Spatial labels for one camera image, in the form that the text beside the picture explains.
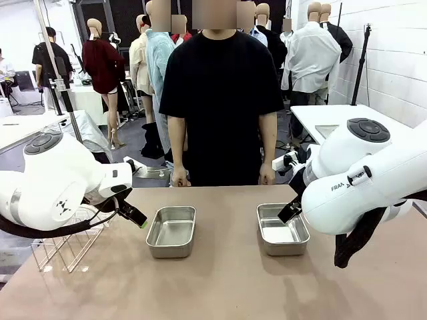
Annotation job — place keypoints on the person's left hand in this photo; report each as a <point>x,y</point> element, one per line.
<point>267,174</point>

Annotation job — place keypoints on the mannequin in dark red jacket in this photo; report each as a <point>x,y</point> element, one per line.
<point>103,66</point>

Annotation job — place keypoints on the bystander in black clothes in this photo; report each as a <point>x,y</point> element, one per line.
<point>50,60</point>

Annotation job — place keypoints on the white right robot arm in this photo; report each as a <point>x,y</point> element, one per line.
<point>350,200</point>

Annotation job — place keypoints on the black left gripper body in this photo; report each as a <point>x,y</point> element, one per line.
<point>122,200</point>

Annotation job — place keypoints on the mannequin in beige shirt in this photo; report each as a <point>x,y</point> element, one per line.
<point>138,63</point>

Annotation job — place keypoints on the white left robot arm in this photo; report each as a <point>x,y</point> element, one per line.
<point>50,180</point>

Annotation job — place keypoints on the mannequin in black coat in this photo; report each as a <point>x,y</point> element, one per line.
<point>275,46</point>

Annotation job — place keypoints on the black tripod pole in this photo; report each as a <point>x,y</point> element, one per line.
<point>362,66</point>

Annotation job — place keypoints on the person's right hand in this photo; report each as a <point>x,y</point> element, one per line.
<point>179,175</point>

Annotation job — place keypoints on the rectangular steel container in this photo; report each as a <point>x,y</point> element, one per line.
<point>171,233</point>
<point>283,240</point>

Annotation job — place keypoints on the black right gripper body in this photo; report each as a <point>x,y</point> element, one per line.
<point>298,183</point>

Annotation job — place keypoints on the person's black t-shirt torso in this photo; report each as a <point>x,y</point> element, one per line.
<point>220,100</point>

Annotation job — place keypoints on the person's left forearm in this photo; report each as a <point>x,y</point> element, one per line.
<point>268,136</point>

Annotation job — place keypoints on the mannequin in black white jacket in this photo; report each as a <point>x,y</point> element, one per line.
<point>343,40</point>

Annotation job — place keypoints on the white work table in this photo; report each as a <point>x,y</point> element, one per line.
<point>20,128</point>

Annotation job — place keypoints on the person's right forearm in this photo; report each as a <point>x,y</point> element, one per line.
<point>177,140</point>

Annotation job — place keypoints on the mannequin in white shirt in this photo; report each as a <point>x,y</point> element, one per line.
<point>310,56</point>

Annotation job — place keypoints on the metal stand pole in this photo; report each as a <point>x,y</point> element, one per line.
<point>61,83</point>

